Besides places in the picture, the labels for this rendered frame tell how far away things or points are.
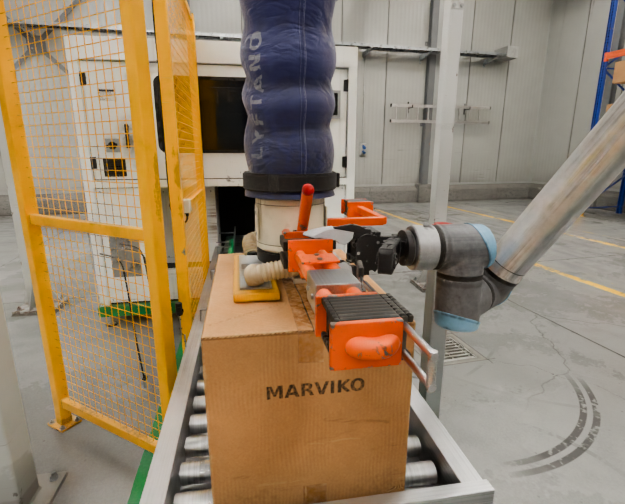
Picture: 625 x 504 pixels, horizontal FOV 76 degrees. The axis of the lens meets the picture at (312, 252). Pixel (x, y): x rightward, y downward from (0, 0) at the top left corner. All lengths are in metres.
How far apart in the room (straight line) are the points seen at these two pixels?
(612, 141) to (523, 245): 0.23
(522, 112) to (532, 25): 2.05
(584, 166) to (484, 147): 10.85
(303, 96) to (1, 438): 1.47
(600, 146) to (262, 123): 0.64
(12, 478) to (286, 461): 1.20
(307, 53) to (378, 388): 0.69
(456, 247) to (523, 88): 11.68
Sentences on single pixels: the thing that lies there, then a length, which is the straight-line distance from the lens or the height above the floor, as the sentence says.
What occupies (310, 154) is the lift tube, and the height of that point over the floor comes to 1.26.
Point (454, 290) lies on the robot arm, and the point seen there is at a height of 1.00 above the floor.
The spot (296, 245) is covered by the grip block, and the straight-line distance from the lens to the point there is 0.72.
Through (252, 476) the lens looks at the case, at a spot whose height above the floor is 0.65.
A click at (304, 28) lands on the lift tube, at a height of 1.51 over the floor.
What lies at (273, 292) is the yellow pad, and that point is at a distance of 0.87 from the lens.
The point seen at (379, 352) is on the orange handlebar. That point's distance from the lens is 0.40.
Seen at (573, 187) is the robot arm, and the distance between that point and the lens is 0.89.
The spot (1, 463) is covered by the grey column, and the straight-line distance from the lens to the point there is 1.86.
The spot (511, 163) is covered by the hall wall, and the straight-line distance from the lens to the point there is 12.28.
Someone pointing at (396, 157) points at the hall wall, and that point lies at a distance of 10.43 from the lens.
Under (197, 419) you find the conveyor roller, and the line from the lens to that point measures 1.24.
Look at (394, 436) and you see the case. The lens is 0.92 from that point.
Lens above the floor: 1.26
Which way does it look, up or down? 14 degrees down
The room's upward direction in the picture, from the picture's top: straight up
